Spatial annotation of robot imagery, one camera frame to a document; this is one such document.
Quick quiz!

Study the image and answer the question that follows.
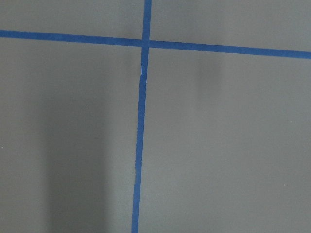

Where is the blue tape strip lengthwise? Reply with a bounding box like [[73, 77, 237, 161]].
[[131, 0, 152, 233]]

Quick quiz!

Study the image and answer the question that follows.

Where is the blue tape strip crosswise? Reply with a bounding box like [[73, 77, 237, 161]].
[[0, 30, 311, 59]]

